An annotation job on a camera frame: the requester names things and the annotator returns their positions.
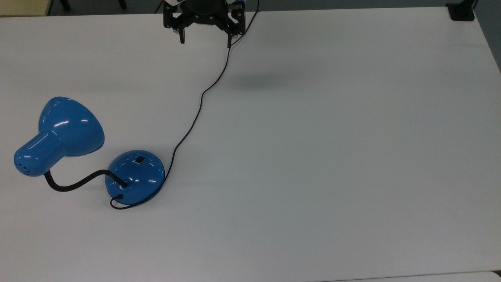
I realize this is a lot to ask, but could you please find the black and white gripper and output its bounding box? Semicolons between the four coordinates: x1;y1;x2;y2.
163;0;247;49

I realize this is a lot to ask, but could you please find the blue gooseneck desk lamp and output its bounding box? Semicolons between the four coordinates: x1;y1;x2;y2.
13;96;166;206

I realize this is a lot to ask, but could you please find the thin black lamp power cable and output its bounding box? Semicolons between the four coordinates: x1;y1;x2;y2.
110;0;260;210

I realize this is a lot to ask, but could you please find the black table clamp mount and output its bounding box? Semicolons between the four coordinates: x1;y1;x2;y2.
446;0;479;21

